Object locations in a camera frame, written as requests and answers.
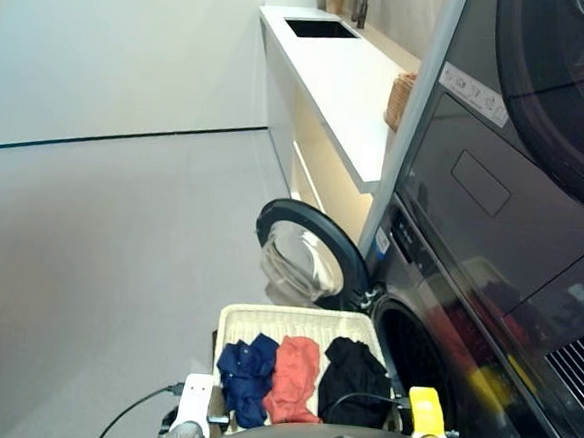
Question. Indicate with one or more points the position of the blue and white energy label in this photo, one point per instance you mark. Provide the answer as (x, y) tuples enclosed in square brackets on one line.
[(382, 244)]

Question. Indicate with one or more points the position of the dark metal faucet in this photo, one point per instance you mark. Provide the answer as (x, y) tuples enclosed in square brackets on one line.
[(360, 8)]

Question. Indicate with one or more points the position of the black garment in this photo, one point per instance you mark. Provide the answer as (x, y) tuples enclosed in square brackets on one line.
[(353, 378)]

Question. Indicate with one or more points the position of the white instruction sticker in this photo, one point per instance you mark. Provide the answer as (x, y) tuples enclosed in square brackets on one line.
[(473, 94)]

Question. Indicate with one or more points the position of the coral red garment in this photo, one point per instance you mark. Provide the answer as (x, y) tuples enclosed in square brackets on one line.
[(293, 379)]

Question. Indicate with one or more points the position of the brown wicker basket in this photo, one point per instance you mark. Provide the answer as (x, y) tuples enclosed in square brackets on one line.
[(399, 101)]

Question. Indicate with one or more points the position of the pale woven laundry basket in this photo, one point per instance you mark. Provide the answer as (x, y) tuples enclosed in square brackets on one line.
[(265, 322)]

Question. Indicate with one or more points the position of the navy blue knit garment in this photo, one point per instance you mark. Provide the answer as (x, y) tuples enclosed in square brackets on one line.
[(246, 371)]

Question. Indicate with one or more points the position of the dark grey stacked dryer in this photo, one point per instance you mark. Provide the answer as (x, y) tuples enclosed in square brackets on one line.
[(499, 193)]

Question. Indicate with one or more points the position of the white counter cabinet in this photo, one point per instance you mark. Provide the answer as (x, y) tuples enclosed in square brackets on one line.
[(341, 82)]

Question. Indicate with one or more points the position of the round black washing machine door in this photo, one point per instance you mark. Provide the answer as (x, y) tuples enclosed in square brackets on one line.
[(314, 260)]

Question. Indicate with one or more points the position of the black rectangular sink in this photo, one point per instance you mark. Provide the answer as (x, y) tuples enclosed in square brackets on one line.
[(321, 29)]

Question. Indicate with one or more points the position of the light grey cabinet side panel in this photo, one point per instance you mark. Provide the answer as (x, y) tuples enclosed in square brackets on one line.
[(419, 117)]

